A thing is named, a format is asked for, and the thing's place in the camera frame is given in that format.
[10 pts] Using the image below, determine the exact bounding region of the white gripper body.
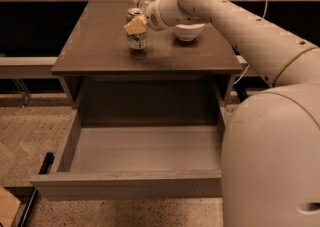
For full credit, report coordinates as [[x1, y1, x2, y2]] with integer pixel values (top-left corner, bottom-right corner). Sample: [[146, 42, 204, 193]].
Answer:
[[145, 0, 178, 31]]

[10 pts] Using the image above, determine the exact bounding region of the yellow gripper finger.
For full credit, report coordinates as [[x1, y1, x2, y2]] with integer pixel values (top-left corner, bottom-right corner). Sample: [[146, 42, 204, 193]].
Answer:
[[124, 15, 148, 35]]

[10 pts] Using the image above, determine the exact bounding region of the silver green 7up can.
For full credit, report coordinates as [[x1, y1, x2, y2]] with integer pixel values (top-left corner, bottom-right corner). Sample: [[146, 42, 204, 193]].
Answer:
[[126, 8, 147, 50]]

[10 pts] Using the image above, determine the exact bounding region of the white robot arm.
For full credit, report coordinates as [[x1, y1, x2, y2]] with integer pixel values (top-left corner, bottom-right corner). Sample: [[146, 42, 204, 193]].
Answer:
[[134, 0, 320, 227]]

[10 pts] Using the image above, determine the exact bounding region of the grey cabinet with counter top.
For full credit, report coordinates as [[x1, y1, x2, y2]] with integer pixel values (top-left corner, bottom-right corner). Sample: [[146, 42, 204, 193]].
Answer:
[[52, 0, 240, 126]]

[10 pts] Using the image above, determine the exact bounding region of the open grey top drawer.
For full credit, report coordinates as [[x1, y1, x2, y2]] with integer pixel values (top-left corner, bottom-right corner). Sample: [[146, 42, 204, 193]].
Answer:
[[31, 99, 227, 200]]

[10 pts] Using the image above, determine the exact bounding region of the clear plastic water bottle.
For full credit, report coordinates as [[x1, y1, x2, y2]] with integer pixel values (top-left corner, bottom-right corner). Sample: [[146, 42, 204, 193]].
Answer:
[[134, 0, 151, 13]]

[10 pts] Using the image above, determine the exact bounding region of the white ceramic bowl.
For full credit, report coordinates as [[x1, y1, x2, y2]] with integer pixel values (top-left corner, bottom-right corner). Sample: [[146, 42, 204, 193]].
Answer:
[[174, 24, 204, 41]]

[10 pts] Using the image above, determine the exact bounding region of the cardboard piece on floor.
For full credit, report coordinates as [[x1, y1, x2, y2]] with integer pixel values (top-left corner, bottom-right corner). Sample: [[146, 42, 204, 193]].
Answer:
[[0, 187, 21, 227]]

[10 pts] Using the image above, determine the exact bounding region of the white power cable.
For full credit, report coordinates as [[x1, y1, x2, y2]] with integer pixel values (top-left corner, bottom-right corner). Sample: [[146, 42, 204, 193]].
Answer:
[[232, 0, 269, 86]]

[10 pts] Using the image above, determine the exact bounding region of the black floor rail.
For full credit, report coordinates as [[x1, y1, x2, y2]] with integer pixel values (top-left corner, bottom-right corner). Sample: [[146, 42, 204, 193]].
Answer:
[[16, 152, 55, 227]]

